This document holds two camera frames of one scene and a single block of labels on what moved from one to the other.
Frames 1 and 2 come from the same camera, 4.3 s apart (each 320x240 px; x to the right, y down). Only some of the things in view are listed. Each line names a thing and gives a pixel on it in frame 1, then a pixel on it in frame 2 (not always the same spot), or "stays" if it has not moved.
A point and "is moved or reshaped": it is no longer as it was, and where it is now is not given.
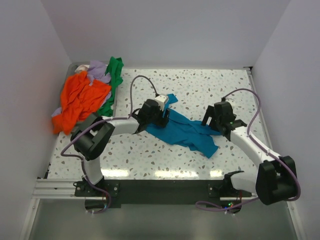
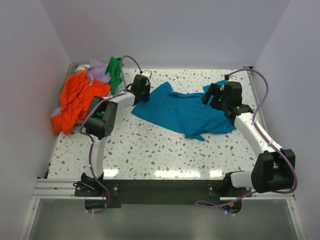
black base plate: (159, 193) stays
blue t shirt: (181, 131) is moved or reshaped
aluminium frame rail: (58, 189) stays
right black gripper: (209, 112) → (212, 89)
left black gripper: (161, 121) → (147, 86)
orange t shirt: (80, 98) stays
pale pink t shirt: (82, 67) stays
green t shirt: (115, 71) stays
